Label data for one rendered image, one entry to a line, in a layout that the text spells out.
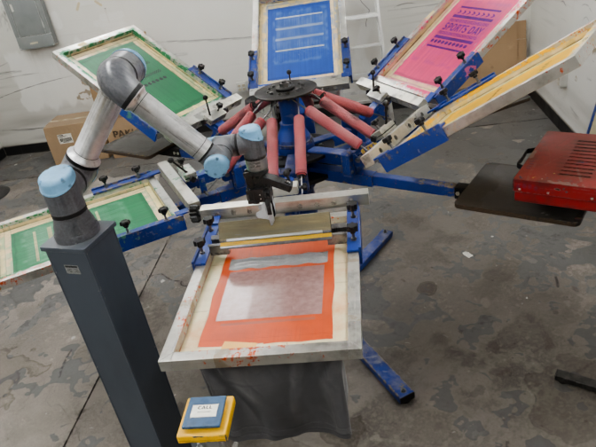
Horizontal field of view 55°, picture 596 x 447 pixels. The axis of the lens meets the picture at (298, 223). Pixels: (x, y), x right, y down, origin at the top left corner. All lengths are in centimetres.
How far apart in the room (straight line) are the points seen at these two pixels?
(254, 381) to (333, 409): 27
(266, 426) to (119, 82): 117
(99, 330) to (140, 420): 46
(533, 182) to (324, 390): 101
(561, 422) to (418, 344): 76
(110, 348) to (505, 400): 171
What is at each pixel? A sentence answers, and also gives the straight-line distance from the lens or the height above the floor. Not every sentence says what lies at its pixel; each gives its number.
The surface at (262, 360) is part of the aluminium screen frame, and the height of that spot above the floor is 97.
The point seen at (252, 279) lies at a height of 96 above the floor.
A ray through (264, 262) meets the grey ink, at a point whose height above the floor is 96.
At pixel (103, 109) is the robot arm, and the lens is 198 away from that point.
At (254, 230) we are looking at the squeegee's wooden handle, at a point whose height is 107.
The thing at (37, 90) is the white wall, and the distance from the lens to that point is 702.
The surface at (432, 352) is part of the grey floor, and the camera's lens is 306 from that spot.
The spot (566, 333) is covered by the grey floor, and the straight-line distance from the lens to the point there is 322.
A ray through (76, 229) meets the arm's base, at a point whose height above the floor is 124.
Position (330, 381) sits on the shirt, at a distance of 184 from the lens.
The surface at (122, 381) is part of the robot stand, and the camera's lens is 237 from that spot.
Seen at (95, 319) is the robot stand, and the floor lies 89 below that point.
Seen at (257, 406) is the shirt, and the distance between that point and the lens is 196.
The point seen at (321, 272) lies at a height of 96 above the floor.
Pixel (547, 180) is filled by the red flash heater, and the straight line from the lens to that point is 217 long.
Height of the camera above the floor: 207
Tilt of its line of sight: 29 degrees down
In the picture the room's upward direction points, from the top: 10 degrees counter-clockwise
